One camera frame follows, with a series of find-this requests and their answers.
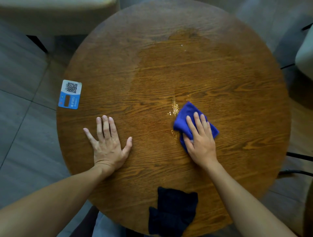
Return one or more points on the person's right hand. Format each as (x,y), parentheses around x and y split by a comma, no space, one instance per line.
(203,146)

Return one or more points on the person's left hand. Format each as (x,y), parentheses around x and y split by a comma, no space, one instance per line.
(107,149)

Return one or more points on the person's left little finger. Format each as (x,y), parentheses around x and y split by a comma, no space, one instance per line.
(90,136)

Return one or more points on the person's left middle finger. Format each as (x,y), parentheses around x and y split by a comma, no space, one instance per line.
(106,127)

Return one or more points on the person's right middle finger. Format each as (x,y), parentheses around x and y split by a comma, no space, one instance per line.
(198,123)

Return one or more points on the person's left thumb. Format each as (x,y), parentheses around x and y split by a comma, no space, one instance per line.
(127,146)

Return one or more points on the person's right thumb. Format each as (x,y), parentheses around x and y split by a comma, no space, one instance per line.
(187,144)

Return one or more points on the blue microfibre cloth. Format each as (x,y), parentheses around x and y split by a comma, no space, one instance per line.
(183,119)

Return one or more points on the person's right forearm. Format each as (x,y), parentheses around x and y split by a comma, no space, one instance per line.
(244,202)

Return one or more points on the person's left forearm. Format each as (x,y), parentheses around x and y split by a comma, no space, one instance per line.
(49,202)

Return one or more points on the spilled water droplets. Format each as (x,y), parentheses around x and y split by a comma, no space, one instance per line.
(175,107)

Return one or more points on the blue and white code sticker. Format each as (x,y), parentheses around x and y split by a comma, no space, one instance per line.
(70,94)

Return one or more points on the dark navy cloth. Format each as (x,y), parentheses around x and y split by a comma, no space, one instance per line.
(173,210)

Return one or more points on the person's light blue trousers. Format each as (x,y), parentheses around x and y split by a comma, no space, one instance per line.
(107,225)

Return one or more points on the black metal chair legs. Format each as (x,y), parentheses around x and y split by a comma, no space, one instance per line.
(298,163)

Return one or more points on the beige upholstered chair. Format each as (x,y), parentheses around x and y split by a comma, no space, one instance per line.
(56,17)

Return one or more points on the white chair with black frame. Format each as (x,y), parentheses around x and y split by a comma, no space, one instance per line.
(305,53)

